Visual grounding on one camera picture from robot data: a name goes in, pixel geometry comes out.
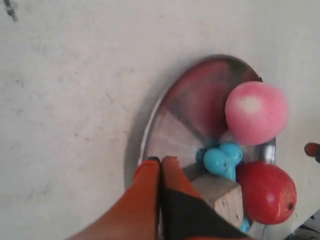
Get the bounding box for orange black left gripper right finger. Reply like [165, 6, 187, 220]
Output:
[161, 156, 251, 240]

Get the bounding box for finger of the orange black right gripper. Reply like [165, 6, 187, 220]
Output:
[304, 142, 320, 163]

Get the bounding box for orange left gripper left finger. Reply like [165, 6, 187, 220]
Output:
[70, 156, 161, 240]

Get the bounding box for round silver metal plate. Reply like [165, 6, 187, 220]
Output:
[139, 55, 261, 169]

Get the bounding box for wooden cube block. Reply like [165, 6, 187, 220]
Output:
[182, 163, 244, 228]

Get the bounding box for red toy apple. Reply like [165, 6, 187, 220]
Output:
[236, 161, 297, 225]

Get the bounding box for pink peach ball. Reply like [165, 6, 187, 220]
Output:
[224, 81, 289, 146]

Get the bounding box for turquoise rubber bone toy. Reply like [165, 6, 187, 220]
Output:
[196, 141, 250, 233]

